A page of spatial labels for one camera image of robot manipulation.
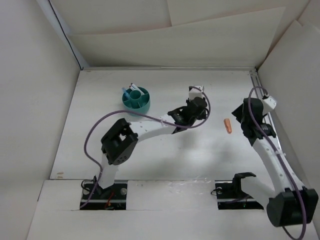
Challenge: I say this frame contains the orange translucent eraser case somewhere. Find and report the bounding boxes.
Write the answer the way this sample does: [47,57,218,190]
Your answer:
[223,118,233,134]

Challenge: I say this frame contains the blue capped white marker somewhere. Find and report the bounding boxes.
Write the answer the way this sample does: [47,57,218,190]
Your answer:
[130,83,145,96]

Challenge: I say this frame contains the blue translucent eraser case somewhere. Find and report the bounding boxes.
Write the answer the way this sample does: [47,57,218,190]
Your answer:
[121,87,130,100]

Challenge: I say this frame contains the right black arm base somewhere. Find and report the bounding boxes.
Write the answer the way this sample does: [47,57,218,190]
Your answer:
[210,172,264,210]

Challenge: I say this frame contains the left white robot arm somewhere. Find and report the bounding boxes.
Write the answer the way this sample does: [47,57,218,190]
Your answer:
[94,96,211,199]

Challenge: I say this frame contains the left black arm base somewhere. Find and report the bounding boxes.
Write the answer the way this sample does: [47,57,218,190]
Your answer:
[79,177,128,211]

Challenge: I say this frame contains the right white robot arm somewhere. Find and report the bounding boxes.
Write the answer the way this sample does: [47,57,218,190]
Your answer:
[231,96,319,227]

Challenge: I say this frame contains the teal round organizer container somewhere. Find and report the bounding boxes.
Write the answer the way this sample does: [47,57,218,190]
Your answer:
[121,86,151,117]

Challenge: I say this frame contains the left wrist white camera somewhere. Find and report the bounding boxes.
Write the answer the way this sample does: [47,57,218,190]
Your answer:
[188,85,206,101]

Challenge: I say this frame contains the wrist white camera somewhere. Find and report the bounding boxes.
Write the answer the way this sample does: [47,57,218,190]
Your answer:
[188,85,206,101]
[262,95,277,113]

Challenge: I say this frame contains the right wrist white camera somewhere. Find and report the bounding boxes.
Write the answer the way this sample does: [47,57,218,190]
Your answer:
[262,95,277,113]

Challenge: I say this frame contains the aluminium rail right side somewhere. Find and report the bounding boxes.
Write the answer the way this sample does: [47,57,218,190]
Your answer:
[249,70,288,171]

